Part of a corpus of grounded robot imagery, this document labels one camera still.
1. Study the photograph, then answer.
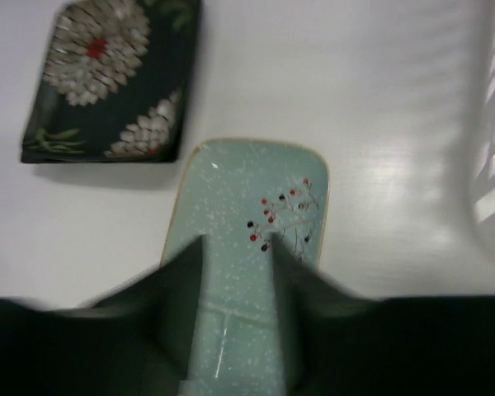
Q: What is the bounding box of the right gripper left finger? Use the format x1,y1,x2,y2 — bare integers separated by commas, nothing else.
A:
0,237,205,395

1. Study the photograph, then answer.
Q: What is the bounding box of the white plastic dish rack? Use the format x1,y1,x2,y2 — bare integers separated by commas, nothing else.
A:
465,1,495,254

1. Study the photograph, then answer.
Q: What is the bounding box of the light green speckled plate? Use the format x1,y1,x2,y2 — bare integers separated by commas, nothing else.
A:
162,139,329,395

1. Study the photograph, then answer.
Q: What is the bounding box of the black floral square plate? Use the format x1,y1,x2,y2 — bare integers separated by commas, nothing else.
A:
20,1,203,164

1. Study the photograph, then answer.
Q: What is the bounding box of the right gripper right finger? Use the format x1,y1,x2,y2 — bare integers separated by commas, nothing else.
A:
271,236,495,395

